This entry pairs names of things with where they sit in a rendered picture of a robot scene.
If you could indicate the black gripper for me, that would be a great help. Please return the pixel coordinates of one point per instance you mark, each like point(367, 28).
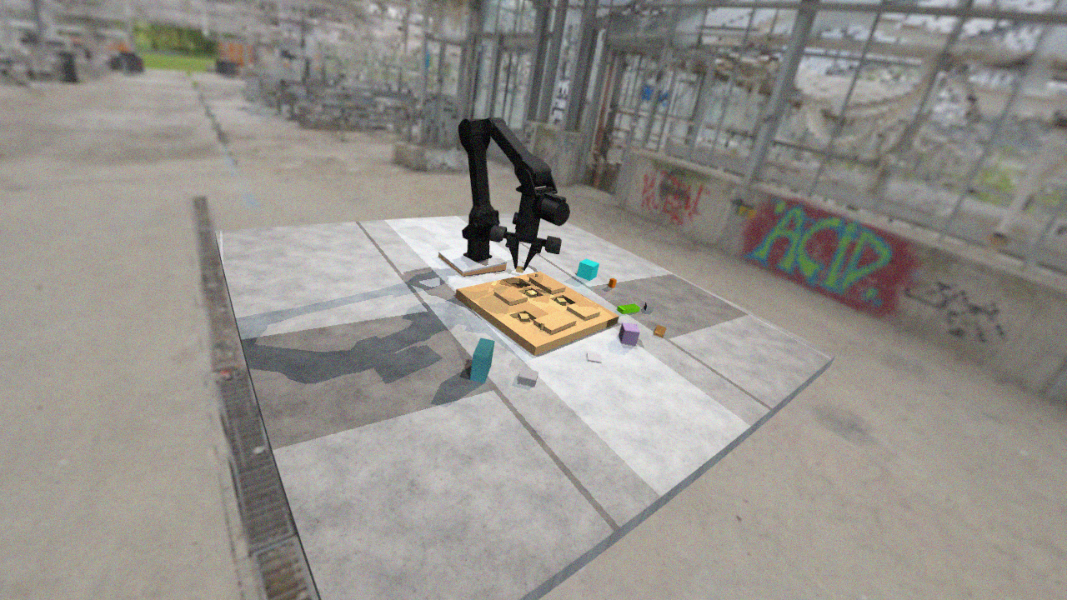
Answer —
point(526, 231)

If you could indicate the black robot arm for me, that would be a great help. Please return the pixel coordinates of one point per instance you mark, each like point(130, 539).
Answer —
point(530, 170)

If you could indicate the teal cube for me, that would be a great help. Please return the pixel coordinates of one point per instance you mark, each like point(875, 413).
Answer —
point(588, 269)

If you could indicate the teal block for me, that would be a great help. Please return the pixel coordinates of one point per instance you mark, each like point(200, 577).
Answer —
point(482, 360)

